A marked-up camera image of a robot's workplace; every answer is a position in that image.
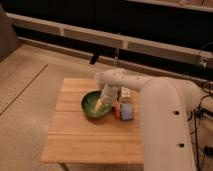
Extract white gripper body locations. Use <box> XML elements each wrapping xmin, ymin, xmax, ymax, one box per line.
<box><xmin>100</xmin><ymin>84</ymin><xmax>118</xmax><ymax>104</ymax></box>

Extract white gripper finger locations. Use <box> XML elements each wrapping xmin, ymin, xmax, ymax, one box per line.
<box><xmin>111</xmin><ymin>100</ymin><xmax>117</xmax><ymax>107</ymax></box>
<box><xmin>95</xmin><ymin>100</ymin><xmax>105</xmax><ymax>111</ymax></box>

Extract green ceramic bowl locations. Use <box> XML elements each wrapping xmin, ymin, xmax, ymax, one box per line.
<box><xmin>81</xmin><ymin>91</ymin><xmax>112</xmax><ymax>118</ymax></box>

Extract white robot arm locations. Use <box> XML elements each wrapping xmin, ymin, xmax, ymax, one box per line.
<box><xmin>95</xmin><ymin>68</ymin><xmax>202</xmax><ymax>171</ymax></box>

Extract orange carrot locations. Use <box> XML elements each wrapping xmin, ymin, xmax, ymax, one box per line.
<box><xmin>113</xmin><ymin>102</ymin><xmax>120</xmax><ymax>120</ymax></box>

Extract white carton box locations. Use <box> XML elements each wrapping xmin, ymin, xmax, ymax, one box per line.
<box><xmin>119</xmin><ymin>87</ymin><xmax>131</xmax><ymax>103</ymax></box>

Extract wooden table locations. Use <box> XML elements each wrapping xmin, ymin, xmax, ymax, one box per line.
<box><xmin>41</xmin><ymin>78</ymin><xmax>143</xmax><ymax>165</ymax></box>

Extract black handle on rail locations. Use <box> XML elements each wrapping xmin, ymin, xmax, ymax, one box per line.
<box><xmin>89</xmin><ymin>52</ymin><xmax>100</xmax><ymax>65</ymax></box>

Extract white shelf rail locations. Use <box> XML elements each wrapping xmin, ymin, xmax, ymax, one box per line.
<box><xmin>7</xmin><ymin>13</ymin><xmax>213</xmax><ymax>59</ymax></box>

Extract black cables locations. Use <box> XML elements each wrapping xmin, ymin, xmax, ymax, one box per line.
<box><xmin>189</xmin><ymin>41</ymin><xmax>213</xmax><ymax>171</ymax></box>

